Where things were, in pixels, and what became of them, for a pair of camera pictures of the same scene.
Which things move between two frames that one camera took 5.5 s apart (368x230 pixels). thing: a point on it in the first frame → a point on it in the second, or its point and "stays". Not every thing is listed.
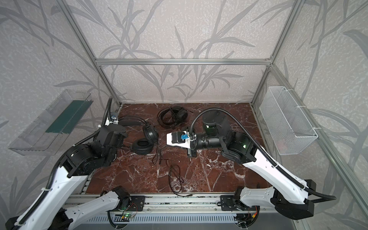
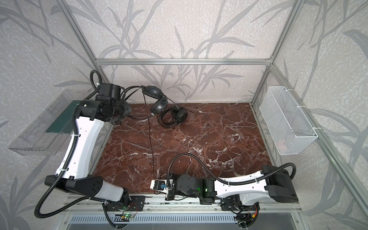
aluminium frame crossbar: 203,62 stays
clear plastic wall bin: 45,135 stays
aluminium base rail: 181,203 stays
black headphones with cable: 145,146 → 158,107
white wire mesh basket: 290,132 stays
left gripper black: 115,133 → 124,106
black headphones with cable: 171,116 stays
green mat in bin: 68,119 stays
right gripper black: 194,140 → 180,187
